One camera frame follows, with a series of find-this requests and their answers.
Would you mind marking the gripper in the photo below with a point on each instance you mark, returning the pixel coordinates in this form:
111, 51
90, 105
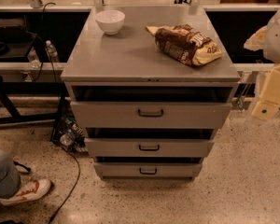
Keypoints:
278, 40

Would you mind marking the grey top drawer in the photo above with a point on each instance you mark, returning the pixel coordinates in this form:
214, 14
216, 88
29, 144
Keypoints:
150, 115

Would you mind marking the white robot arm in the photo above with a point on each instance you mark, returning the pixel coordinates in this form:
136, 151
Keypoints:
267, 38

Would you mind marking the grey metal drawer cabinet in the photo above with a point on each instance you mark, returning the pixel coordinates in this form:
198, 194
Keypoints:
128, 67

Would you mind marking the grey bottom drawer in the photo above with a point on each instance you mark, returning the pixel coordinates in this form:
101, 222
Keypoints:
149, 170

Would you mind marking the brown yellow snack bag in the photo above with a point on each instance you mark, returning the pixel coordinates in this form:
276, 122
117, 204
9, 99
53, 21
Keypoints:
185, 44

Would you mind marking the white ceramic bowl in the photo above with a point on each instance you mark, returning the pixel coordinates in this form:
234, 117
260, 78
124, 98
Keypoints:
110, 21

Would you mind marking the crushed bottle on floor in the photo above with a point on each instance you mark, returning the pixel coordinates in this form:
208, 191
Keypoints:
68, 138

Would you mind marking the clear plastic water bottle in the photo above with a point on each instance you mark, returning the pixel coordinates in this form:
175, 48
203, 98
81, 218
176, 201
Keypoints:
52, 52

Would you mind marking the white orange sneaker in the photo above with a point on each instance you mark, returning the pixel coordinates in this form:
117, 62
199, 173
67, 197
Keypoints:
31, 191

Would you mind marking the black box on shelf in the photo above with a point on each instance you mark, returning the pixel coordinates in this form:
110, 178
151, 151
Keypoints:
13, 30

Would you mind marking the blue jeans leg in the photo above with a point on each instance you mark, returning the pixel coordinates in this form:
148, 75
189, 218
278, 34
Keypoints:
10, 180

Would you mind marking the black metal stand frame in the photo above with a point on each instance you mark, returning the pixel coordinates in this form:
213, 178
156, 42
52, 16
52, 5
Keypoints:
50, 89

